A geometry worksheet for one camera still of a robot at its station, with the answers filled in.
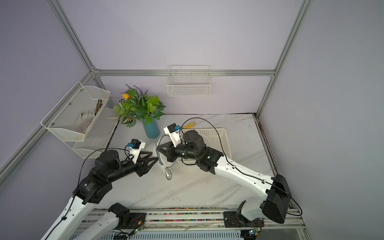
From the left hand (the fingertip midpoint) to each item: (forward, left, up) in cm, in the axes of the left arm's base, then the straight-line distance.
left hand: (153, 158), depth 67 cm
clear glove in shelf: (+23, +40, +3) cm, 46 cm away
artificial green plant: (+30, +14, +6) cm, 34 cm away
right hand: (+2, -3, +4) cm, 5 cm away
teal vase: (+33, +11, -19) cm, 40 cm away
